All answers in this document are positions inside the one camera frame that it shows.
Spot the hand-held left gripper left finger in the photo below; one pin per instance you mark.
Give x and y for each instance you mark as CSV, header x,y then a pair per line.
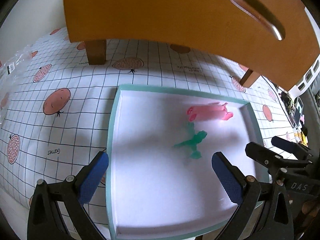
x,y
92,180

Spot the orange wooden drawer cabinet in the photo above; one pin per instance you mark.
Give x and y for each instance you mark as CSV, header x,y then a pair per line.
x,y
175,12

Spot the green toy dinosaur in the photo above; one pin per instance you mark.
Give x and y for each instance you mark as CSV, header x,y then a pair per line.
x,y
193,140

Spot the clear plastic bag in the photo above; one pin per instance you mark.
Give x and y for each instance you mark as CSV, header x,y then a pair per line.
x,y
15,62

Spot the person's right hand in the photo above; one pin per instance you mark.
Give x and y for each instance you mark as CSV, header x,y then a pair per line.
x,y
308,209

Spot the colourful background clutter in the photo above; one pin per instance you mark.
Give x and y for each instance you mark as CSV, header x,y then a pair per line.
x,y
297,115

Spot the white slatted furniture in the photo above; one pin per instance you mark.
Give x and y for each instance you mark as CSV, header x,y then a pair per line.
x,y
310,76

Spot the pink plastic toy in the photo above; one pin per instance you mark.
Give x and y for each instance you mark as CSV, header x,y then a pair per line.
x,y
210,112

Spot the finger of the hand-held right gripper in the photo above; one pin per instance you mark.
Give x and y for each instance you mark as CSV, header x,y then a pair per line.
x,y
262,153
287,145

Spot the pomegranate print grid cloth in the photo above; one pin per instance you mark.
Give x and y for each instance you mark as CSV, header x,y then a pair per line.
x,y
75,80

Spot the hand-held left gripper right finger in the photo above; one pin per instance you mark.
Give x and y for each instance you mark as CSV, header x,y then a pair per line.
x,y
226,180

